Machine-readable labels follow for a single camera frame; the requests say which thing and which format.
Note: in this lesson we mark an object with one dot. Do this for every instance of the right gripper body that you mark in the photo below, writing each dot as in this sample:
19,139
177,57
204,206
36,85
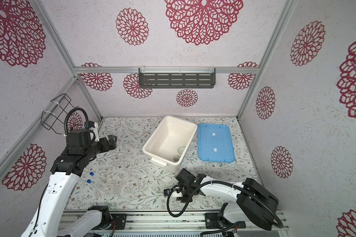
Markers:
185,190

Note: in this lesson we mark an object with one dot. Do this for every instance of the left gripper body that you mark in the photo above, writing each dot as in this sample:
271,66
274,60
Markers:
96,148

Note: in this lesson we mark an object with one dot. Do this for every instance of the blue-capped test tube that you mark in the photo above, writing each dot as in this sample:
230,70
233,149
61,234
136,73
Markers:
95,187
95,178

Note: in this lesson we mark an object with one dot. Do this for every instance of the white plastic bin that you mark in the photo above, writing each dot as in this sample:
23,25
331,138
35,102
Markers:
162,145

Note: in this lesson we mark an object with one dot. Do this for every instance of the clear test tube rack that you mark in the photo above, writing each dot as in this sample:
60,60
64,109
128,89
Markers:
109,188

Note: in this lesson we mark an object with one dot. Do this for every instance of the blue plastic lid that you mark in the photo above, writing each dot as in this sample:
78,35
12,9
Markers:
215,143

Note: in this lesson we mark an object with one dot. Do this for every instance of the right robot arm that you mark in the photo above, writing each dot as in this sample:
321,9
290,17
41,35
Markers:
244,200

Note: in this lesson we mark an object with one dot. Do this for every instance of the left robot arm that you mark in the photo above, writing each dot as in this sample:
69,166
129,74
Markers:
65,174

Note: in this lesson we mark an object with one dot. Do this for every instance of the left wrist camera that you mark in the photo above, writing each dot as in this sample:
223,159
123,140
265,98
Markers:
81,137

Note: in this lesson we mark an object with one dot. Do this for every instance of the black wire wall rack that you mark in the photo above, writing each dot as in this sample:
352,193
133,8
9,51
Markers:
53,115

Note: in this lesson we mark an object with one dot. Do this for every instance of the dark metal wall shelf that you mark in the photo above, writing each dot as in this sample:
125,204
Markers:
176,79

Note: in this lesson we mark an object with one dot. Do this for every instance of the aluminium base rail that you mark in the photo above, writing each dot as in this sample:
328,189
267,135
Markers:
159,223

